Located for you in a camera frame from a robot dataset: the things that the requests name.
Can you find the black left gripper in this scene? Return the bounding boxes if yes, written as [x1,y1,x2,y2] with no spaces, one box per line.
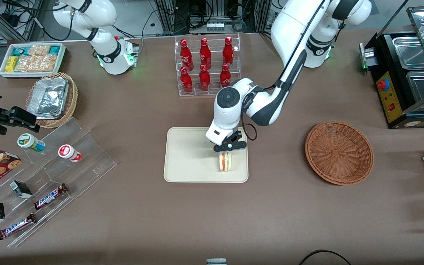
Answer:
[213,129,248,153]

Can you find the triangular sandwich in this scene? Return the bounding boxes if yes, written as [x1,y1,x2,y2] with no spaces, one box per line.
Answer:
[218,151,233,173]

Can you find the light wicker basket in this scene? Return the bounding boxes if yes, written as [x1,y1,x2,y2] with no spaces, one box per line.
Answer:
[26,72,78,129]

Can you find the beige plastic tray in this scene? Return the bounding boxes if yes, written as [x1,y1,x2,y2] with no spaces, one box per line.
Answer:
[163,127,249,183]

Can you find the brown round wicker basket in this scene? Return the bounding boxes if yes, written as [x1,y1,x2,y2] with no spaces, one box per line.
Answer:
[305,121,375,186]

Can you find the green label yogurt cup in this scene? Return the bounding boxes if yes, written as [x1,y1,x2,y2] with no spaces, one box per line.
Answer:
[17,133,46,153]

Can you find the aluminium foil container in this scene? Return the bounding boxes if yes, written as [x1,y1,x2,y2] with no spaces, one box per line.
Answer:
[27,77,70,120]

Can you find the red label yogurt cup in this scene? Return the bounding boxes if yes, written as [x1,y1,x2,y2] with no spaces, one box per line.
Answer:
[58,144,83,163]

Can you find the clear acrylic bottle rack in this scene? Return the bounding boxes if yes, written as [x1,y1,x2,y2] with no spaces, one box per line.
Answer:
[174,33,241,97]

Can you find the large clear cracker bag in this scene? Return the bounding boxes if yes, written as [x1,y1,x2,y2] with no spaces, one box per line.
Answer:
[14,54,57,73]

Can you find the yellow snack packet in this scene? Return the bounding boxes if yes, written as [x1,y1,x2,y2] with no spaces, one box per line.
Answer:
[5,56,20,73]

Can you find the red cola bottle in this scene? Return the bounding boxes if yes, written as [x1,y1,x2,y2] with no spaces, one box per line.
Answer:
[222,36,235,67]
[199,64,211,92]
[199,38,212,70]
[180,67,193,95]
[219,64,232,89]
[180,39,194,71]

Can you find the clear acrylic stepped display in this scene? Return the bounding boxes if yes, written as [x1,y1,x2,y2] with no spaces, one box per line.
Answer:
[0,117,117,248]

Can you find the small clear cracker bag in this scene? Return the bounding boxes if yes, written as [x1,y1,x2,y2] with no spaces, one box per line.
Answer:
[28,45,51,57]

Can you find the white rectangular snack bin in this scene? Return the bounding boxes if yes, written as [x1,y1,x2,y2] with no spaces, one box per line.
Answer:
[0,43,67,79]

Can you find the snickers chocolate bar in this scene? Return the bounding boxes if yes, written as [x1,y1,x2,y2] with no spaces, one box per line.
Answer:
[0,213,38,240]
[33,183,68,211]

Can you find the black food warmer machine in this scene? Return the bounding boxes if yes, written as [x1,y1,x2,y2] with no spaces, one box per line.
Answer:
[359,0,424,129]

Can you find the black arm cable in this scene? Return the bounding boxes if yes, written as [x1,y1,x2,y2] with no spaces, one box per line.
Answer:
[240,84,283,141]

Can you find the black looping floor cable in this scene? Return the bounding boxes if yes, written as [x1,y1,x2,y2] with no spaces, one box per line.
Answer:
[299,250,353,265]

